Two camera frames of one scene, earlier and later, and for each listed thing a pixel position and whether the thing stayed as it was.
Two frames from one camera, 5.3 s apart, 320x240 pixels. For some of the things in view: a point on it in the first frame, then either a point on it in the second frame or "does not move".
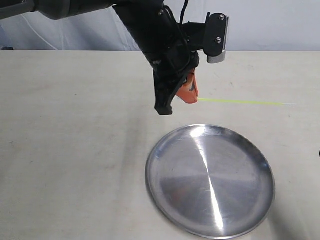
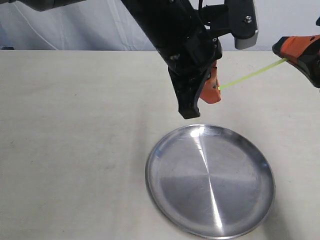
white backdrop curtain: [252, 25] does not move
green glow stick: [237, 101] to [221, 86]
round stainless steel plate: [212, 180] does not move
